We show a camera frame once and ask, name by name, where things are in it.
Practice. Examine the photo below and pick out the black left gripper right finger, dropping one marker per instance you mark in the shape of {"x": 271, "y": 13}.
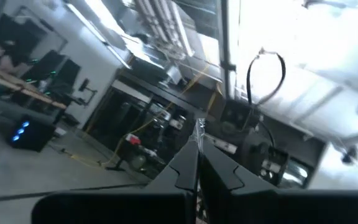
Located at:
{"x": 225, "y": 174}

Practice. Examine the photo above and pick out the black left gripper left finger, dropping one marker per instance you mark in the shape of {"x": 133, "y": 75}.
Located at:
{"x": 182, "y": 168}

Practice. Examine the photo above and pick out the clear plastic bag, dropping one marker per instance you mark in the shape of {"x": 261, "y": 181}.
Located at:
{"x": 200, "y": 133}

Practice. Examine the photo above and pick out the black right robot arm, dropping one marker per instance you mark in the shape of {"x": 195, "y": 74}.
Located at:
{"x": 259, "y": 149}

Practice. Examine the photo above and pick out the black background robot station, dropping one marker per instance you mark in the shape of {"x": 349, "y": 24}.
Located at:
{"x": 51, "y": 71}

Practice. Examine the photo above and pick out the black equipment rack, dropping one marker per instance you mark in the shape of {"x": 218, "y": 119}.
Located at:
{"x": 129, "y": 124}

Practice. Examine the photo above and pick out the black box blue lights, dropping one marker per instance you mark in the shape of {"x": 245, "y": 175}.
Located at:
{"x": 31, "y": 133}

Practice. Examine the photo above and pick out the background wooden table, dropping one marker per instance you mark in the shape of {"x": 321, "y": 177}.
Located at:
{"x": 20, "y": 88}

